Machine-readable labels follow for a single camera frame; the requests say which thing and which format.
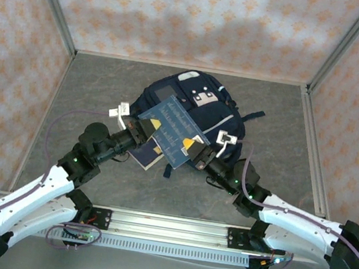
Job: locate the blue book with barcode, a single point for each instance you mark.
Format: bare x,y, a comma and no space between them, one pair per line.
174,127

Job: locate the navy notebook yellow label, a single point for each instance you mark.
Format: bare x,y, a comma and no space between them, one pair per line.
144,154

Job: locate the navy blue backpack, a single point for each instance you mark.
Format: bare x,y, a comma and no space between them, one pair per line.
223,114

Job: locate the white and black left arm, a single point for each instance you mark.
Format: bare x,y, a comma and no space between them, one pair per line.
32,193

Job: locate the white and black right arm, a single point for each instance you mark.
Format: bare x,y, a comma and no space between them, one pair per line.
295,219

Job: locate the small circuit board green light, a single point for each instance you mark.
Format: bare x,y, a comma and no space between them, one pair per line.
84,236
277,260

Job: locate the aluminium side rail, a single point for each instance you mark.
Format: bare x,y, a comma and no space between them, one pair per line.
45,114
318,155

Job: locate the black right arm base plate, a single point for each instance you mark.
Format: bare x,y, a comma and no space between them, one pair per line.
235,238

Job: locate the aluminium back rail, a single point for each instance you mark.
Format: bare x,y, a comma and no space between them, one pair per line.
126,58

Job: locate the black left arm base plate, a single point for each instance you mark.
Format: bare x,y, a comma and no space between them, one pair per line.
102,219

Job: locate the aluminium mounting rail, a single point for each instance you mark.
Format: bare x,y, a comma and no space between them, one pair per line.
169,227

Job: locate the aluminium frame post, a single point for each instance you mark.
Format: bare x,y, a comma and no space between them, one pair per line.
344,47
50,2

